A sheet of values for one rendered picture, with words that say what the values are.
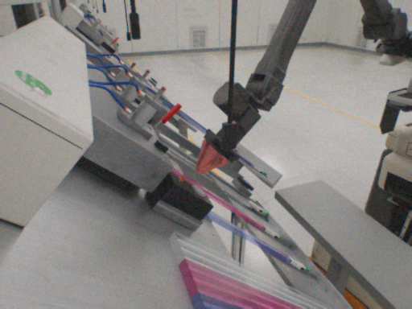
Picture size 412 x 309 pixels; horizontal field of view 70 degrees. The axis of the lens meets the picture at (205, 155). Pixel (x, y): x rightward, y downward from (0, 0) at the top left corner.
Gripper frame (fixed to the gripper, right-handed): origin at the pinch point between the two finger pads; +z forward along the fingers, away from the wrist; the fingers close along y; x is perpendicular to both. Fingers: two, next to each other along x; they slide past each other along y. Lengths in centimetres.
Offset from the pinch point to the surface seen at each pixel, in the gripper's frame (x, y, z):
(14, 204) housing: -38, 41, 0
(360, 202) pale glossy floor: 170, -62, -35
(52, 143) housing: -39, 41, -4
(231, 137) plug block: -14.6, 21.3, -11.6
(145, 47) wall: 142, -747, -27
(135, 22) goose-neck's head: -32.9, 0.4, -15.7
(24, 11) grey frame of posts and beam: -47.5, -10.8, -3.4
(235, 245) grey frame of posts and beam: 40.3, -9.1, 17.5
